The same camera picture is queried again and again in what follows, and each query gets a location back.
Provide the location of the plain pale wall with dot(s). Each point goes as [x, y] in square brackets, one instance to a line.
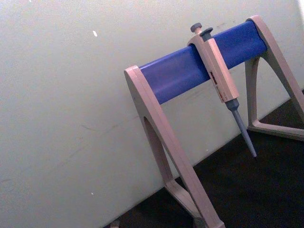
[71, 95]

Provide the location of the black table cloth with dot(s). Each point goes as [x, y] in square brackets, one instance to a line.
[249, 185]

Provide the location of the beige pipette with grey tip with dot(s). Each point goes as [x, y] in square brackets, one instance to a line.
[219, 71]

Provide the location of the beige pipette stand blue bar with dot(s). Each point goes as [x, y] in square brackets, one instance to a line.
[175, 73]

